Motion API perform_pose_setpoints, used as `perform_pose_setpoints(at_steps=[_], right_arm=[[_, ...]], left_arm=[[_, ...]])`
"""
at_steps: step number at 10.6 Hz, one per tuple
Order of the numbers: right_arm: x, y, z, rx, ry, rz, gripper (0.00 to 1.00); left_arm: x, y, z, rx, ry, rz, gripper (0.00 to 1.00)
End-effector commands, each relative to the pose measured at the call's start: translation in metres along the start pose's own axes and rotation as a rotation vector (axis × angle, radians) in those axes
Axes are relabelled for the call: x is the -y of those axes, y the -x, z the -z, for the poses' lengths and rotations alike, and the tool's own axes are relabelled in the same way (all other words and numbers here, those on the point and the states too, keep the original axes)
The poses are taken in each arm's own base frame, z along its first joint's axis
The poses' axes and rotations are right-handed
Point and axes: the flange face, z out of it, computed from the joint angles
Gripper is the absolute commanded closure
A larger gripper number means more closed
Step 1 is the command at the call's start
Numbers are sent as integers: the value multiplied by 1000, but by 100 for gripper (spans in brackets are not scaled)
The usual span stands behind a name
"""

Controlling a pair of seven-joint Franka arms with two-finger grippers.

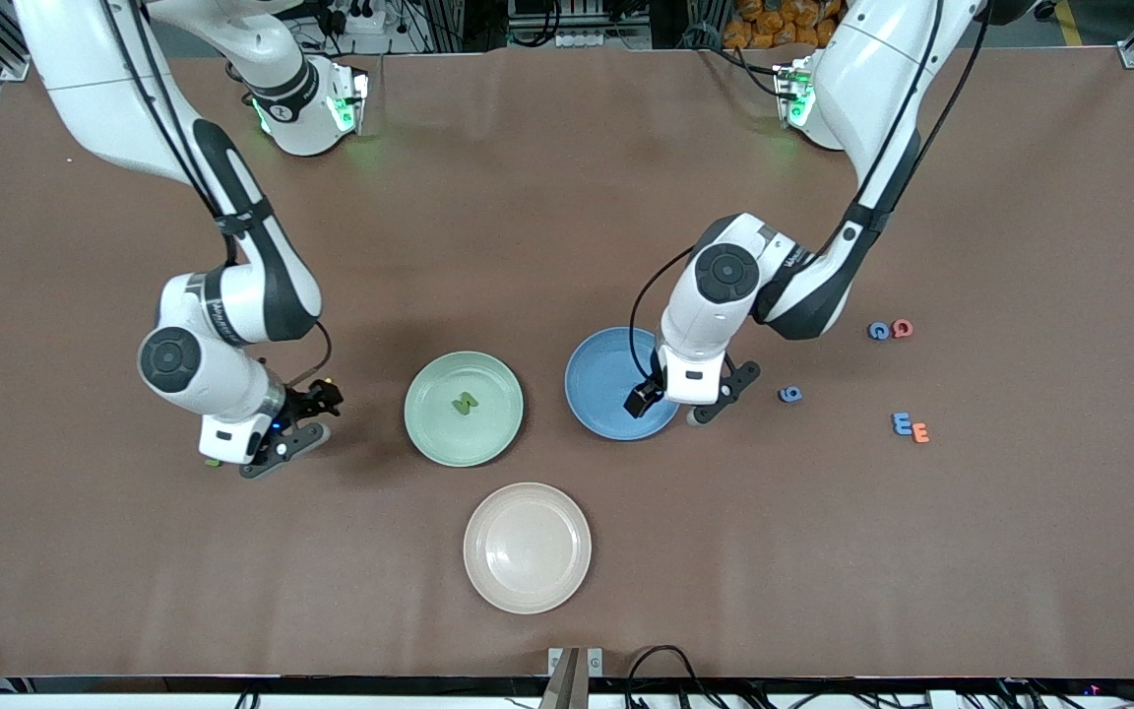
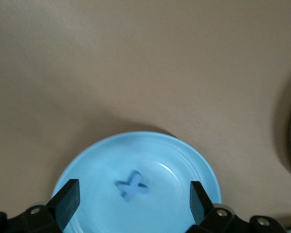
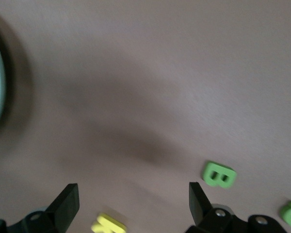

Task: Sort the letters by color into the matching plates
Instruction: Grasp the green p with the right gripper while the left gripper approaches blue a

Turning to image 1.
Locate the blue plate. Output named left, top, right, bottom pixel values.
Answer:
left=564, top=326, right=685, bottom=441

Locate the light green plate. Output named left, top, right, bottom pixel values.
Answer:
left=404, top=351, right=525, bottom=468

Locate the large table cover mat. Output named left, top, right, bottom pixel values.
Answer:
left=0, top=47, right=1134, bottom=680

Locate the beige plate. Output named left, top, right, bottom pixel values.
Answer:
left=463, top=482, right=593, bottom=615

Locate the white power strip with plugs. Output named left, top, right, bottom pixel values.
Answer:
left=316, top=0, right=387, bottom=36

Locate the pile of orange balls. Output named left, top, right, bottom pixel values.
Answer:
left=723, top=0, right=839, bottom=50

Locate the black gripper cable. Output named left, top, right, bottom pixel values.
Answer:
left=99, top=0, right=334, bottom=392
left=628, top=0, right=991, bottom=390

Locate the black looped cable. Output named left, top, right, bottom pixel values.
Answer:
left=624, top=644, right=725, bottom=709

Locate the grey metal camera bracket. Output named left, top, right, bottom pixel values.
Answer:
left=547, top=646, right=604, bottom=709

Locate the black arm base cable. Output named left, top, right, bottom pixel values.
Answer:
left=700, top=39, right=787, bottom=97
left=224, top=59, right=258, bottom=107

